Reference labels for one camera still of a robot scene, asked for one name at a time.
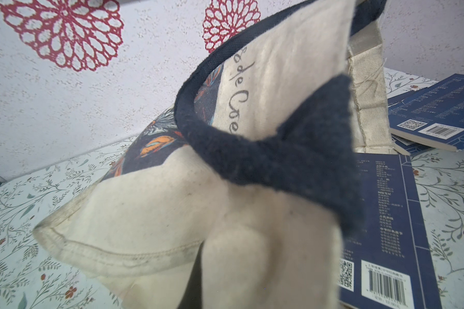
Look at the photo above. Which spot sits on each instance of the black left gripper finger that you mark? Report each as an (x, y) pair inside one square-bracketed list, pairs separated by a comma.
[(192, 297)]

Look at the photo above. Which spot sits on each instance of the beige canvas tote bag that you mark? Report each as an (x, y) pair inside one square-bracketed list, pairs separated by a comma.
[(256, 159)]

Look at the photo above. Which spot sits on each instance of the dark blue book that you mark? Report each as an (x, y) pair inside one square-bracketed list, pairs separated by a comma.
[(388, 264), (433, 116)]

